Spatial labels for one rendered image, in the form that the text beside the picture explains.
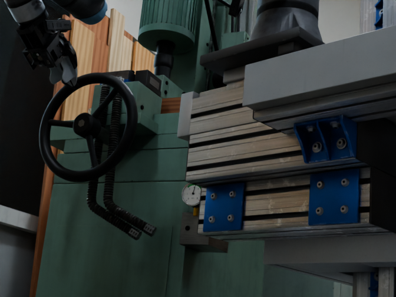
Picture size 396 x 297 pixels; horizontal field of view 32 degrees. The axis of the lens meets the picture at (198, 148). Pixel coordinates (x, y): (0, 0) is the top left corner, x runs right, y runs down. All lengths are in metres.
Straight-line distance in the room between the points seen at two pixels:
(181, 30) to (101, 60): 1.87
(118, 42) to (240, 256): 2.26
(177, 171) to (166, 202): 0.08
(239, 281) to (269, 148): 0.95
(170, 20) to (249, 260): 0.77
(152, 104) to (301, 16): 0.71
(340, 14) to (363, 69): 3.69
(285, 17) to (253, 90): 0.25
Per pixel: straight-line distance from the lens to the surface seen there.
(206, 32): 2.26
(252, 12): 2.39
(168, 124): 1.83
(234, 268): 2.01
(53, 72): 1.71
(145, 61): 4.26
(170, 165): 1.79
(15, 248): 3.44
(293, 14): 1.26
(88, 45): 3.78
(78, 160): 1.95
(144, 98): 1.82
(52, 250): 1.93
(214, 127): 1.24
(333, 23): 4.61
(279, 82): 1.01
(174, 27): 2.08
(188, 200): 1.67
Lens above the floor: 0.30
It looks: 16 degrees up
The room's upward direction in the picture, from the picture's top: 5 degrees clockwise
